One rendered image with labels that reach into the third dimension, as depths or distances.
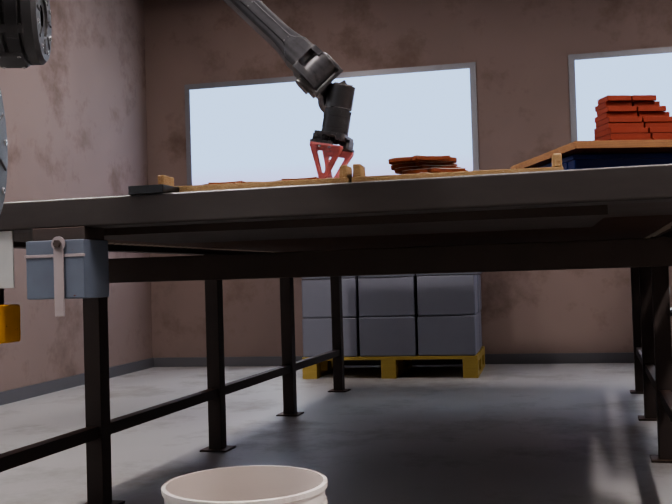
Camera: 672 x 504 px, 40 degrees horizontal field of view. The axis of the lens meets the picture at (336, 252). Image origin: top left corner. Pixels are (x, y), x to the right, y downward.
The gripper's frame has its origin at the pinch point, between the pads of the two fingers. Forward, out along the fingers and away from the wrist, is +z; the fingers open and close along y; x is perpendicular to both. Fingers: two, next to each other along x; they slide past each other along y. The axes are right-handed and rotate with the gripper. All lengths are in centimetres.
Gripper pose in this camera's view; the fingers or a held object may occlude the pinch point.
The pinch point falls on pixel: (327, 178)
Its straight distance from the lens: 194.8
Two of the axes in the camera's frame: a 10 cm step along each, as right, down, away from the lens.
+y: 2.1, 0.1, 9.8
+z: -1.5, 9.9, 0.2
